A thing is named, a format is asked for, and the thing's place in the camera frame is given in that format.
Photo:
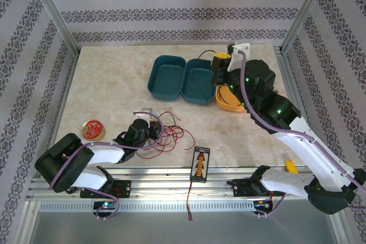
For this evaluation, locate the orange plastic bin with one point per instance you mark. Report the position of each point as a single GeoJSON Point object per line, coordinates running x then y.
{"type": "Point", "coordinates": [228, 108]}

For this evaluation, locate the grey metal panel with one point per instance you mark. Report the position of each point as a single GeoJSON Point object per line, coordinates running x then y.
{"type": "Point", "coordinates": [171, 229]}

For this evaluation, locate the teal plastic bin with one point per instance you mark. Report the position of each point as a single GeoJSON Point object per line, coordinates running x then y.
{"type": "Point", "coordinates": [197, 95]}
{"type": "Point", "coordinates": [167, 79]}

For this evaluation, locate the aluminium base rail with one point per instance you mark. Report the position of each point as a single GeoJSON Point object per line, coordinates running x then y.
{"type": "Point", "coordinates": [160, 191]}

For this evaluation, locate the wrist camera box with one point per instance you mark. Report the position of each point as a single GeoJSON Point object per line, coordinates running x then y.
{"type": "Point", "coordinates": [146, 112]}
{"type": "Point", "coordinates": [238, 54]}

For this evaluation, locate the red round tin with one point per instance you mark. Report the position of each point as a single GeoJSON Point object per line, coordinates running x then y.
{"type": "Point", "coordinates": [93, 129]}

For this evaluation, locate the controller board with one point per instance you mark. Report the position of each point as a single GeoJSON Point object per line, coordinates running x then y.
{"type": "Point", "coordinates": [261, 204]}
{"type": "Point", "coordinates": [105, 205]}

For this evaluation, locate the aluminium side rail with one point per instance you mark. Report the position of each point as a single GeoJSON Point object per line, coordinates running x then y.
{"type": "Point", "coordinates": [72, 64]}
{"type": "Point", "coordinates": [283, 64]}

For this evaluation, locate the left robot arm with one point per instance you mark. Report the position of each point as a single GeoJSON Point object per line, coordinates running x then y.
{"type": "Point", "coordinates": [105, 152]}

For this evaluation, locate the black battery pack orange print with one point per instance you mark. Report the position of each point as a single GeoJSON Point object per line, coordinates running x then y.
{"type": "Point", "coordinates": [200, 164]}

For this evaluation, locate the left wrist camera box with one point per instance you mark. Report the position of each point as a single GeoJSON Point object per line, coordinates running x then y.
{"type": "Point", "coordinates": [146, 112]}

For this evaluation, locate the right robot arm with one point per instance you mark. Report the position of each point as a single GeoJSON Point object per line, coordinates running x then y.
{"type": "Point", "coordinates": [314, 155]}

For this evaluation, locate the right controller board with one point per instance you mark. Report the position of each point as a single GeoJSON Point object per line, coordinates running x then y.
{"type": "Point", "coordinates": [261, 204]}

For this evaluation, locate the aluminium frame post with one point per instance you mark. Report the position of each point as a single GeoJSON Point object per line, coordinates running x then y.
{"type": "Point", "coordinates": [53, 12]}
{"type": "Point", "coordinates": [307, 12]}

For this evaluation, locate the yellow block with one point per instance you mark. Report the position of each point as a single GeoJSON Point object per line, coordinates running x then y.
{"type": "Point", "coordinates": [291, 167]}

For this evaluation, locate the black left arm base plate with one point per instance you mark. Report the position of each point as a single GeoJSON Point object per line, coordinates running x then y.
{"type": "Point", "coordinates": [124, 188]}

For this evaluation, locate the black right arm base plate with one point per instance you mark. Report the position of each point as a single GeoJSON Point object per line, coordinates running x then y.
{"type": "Point", "coordinates": [240, 187]}

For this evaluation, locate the left controller board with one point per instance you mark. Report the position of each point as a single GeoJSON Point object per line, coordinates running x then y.
{"type": "Point", "coordinates": [105, 205]}

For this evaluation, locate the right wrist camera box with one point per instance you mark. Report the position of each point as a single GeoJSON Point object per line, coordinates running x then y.
{"type": "Point", "coordinates": [238, 54]}

